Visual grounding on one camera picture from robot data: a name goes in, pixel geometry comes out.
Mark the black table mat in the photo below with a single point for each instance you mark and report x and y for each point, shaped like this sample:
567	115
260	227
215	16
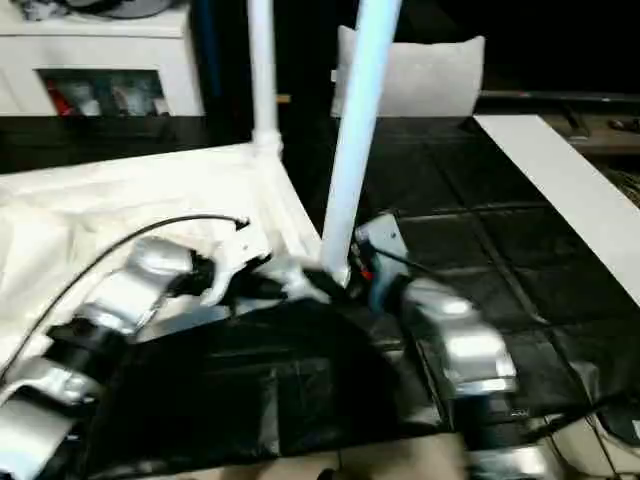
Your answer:
500	225

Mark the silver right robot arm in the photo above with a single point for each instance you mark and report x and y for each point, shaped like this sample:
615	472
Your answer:
465	340

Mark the black couch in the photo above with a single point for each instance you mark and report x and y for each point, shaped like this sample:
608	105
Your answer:
550	45

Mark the small brown label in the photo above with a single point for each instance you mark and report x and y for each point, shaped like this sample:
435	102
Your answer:
283	99

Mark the silver and black helmet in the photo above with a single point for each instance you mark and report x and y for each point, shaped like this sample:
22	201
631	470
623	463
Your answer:
125	6

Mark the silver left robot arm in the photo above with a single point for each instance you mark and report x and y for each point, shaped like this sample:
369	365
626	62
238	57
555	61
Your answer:
130	295

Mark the white plastic table leg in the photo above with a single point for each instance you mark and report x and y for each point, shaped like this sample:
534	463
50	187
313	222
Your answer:
357	140
265	75

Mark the white plastic table top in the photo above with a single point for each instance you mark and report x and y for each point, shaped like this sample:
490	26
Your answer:
125	200

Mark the white cabinet with glass doors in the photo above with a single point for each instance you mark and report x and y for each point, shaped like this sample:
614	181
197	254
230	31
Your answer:
100	50

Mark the grey cushion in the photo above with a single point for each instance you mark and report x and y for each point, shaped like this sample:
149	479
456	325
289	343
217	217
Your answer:
435	75

